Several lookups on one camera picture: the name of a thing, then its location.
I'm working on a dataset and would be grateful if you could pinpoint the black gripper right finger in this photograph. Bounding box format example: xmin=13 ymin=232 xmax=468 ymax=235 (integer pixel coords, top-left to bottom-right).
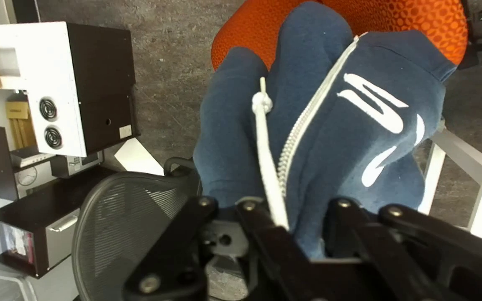
xmin=323 ymin=196 xmax=482 ymax=301

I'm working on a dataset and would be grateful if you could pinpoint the white metal frame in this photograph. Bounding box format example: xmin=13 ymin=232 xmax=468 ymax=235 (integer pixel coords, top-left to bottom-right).
xmin=416 ymin=126 xmax=482 ymax=252

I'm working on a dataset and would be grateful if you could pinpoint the orange fabric office chair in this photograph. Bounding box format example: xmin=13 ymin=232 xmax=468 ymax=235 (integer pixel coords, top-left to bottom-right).
xmin=210 ymin=0 xmax=470 ymax=73

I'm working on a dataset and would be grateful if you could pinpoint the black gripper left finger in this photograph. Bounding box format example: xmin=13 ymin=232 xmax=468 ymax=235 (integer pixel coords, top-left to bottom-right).
xmin=122 ymin=195 xmax=331 ymax=301

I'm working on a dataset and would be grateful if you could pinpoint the black mesh office chair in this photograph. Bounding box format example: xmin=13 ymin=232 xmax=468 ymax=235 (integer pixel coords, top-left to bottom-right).
xmin=70 ymin=170 xmax=204 ymax=301

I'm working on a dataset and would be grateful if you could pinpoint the black round desk grommet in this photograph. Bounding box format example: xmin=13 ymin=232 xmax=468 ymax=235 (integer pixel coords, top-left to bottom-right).
xmin=36 ymin=98 xmax=60 ymax=125

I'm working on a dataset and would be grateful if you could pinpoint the white-topped dark desk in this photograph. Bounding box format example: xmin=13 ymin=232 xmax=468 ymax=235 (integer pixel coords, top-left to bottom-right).
xmin=0 ymin=21 xmax=137 ymax=161

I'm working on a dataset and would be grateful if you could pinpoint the blue zip hoodie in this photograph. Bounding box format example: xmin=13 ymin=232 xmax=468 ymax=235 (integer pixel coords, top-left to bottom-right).
xmin=190 ymin=0 xmax=458 ymax=262

